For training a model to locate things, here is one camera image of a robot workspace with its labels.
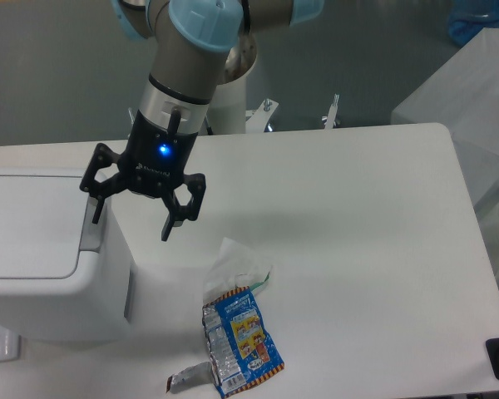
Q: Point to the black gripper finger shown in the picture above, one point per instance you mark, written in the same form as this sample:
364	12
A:
102	158
178	213

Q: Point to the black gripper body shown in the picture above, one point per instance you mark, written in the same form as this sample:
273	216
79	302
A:
156	158

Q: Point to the white trash can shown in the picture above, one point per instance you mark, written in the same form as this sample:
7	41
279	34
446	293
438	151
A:
66	270

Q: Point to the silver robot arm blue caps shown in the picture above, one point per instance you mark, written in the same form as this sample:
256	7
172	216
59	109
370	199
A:
194	39

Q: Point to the clear white plastic wrapper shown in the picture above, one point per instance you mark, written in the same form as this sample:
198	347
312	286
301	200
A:
236	266

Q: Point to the blue snack wrapper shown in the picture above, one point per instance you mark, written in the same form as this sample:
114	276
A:
242	352

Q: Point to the small silver brown wrapper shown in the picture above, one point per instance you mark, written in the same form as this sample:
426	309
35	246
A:
194	376

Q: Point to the silver levelling foot bolt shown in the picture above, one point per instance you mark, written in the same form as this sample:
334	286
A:
330	120

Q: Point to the white side table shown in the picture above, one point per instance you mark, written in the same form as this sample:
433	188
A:
463	95

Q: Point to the blue plastic bag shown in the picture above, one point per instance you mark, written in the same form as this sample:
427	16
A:
467	18

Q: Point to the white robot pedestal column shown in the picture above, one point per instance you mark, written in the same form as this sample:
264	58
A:
226	114

